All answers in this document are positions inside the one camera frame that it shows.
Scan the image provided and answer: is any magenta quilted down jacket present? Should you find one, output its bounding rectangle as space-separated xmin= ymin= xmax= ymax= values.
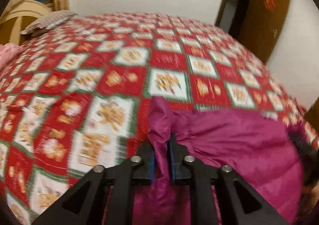
xmin=133 ymin=97 xmax=303 ymax=224

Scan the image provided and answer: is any red white teddy bedspread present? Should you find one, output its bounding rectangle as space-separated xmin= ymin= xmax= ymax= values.
xmin=1 ymin=13 xmax=318 ymax=224

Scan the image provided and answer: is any pink floral folded blanket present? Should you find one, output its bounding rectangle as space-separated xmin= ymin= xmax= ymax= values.
xmin=0 ymin=43 xmax=23 ymax=70

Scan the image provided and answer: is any grey striped pillow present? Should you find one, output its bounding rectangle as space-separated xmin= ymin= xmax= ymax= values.
xmin=20 ymin=10 xmax=78 ymax=35

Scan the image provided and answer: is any beige curved headboard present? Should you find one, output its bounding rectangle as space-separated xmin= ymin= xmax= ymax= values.
xmin=0 ymin=0 xmax=52 ymax=45

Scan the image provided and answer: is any brown wooden door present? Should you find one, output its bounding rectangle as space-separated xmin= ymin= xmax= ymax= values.
xmin=237 ymin=0 xmax=290 ymax=63

